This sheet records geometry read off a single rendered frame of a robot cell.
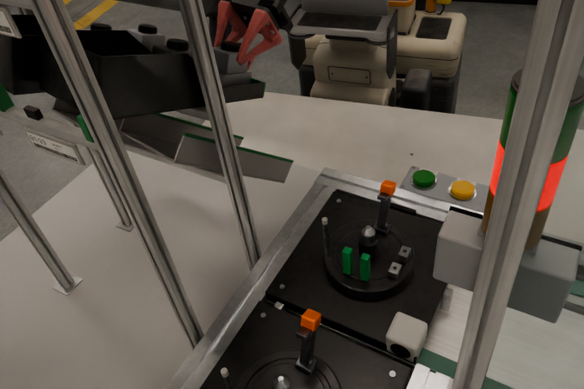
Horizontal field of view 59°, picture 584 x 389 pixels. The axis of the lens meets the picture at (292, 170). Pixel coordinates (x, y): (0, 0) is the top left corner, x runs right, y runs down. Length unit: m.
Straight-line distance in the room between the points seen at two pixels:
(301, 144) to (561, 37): 0.93
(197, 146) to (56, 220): 0.56
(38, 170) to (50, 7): 2.47
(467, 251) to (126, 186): 0.36
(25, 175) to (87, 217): 1.77
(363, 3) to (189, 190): 0.62
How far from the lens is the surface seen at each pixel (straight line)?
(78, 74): 0.52
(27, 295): 1.12
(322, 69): 1.49
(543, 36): 0.34
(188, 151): 0.73
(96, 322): 1.01
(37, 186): 2.84
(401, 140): 1.22
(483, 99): 2.89
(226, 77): 0.76
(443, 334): 0.83
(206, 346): 0.79
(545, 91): 0.37
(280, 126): 1.28
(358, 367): 0.74
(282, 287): 0.81
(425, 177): 0.96
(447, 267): 0.55
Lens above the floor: 1.63
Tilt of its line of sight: 42 degrees down
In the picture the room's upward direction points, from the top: 8 degrees counter-clockwise
